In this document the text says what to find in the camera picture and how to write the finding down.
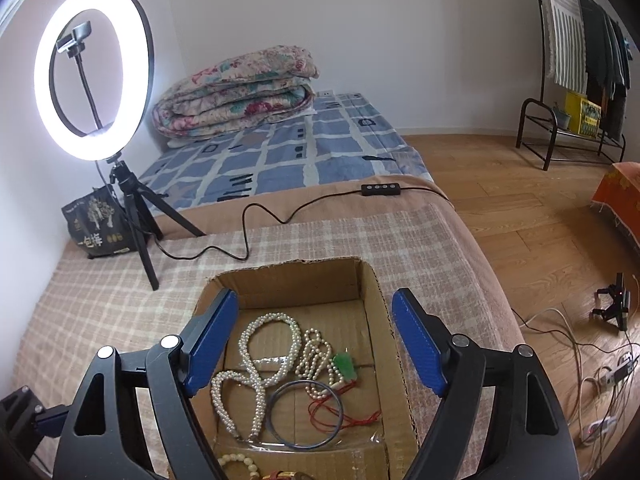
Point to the striped hanging cloth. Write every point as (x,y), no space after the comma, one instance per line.
(565,35)

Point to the black metal clothes rack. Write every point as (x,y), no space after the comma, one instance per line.
(530,125)

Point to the cardboard box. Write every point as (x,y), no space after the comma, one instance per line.
(380,330)

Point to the black tripod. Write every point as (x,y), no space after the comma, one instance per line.
(135,210)

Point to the black printed snack bag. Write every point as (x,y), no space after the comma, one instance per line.
(95,225)

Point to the blue checked bed sheet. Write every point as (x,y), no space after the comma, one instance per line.
(300,155)

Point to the yellow box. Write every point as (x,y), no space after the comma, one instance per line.
(582,112)

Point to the dark thin bangle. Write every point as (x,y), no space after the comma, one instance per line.
(274,427)

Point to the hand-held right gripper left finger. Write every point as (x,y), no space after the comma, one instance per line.
(212,340)

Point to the small grey pot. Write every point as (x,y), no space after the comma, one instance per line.
(562,117)

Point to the dark hanging clothes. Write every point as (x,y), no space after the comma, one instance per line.
(605,60)

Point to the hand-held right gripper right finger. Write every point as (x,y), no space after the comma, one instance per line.
(417,340)

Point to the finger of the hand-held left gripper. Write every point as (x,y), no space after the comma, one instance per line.
(52,417)

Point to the folded floral quilt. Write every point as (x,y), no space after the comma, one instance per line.
(235,95)

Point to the white power strip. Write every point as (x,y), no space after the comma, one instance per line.
(620,372)
(600,430)

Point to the pink plaid blanket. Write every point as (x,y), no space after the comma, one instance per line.
(100,300)

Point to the orange patterned cloth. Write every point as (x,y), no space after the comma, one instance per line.
(620,190)

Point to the black phone holder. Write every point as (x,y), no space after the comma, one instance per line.
(75,42)

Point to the white wall socket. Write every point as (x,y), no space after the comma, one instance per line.
(325,93)

